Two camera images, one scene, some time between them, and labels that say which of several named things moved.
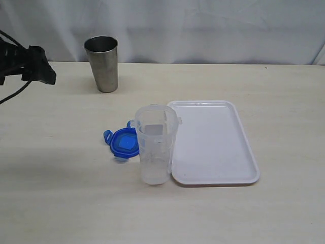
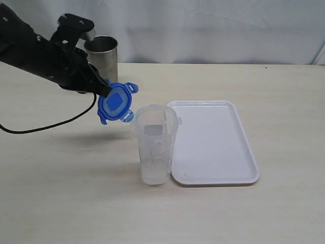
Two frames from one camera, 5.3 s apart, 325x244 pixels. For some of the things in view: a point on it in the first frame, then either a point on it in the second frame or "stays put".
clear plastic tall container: x=156 y=124 stays put
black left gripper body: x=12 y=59 to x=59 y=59
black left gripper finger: x=36 y=66 to x=95 y=83
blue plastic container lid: x=124 y=142 to x=117 y=105
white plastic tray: x=212 y=146 stays put
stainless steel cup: x=102 y=53 stays put
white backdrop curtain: x=187 y=32 stays put
